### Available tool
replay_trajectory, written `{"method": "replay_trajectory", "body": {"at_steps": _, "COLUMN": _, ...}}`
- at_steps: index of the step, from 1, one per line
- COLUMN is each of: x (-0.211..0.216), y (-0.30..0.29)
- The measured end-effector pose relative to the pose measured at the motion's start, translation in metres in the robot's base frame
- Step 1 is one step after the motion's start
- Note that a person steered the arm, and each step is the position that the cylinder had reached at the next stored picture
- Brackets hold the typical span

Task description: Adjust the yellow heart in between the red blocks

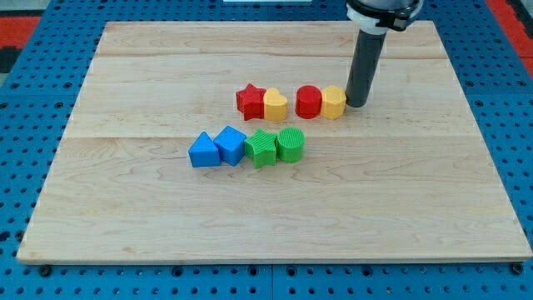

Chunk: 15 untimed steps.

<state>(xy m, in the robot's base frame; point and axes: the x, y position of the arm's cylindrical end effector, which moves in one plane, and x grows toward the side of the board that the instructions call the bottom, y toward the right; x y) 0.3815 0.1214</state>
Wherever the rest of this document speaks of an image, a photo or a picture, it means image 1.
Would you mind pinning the yellow heart block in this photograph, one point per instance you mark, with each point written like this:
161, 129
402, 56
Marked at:
275, 105

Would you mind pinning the green star block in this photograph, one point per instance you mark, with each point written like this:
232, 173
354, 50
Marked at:
261, 148

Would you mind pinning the green cylinder block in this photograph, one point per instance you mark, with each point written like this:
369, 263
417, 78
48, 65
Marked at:
290, 144

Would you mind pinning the light wooden board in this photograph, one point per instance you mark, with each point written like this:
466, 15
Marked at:
405, 179

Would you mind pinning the blue cube block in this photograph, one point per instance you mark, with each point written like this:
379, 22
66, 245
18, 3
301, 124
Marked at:
230, 143

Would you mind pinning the red star block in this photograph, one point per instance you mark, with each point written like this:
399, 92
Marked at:
250, 102

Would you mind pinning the blue triangle block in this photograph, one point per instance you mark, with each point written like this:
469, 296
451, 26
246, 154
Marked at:
203, 152

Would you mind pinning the red cylinder block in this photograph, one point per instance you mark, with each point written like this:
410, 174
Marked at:
308, 102

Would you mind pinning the yellow hexagon block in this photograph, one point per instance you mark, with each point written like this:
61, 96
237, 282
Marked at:
333, 102

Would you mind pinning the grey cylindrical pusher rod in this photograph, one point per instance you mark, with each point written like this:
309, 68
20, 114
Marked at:
363, 68

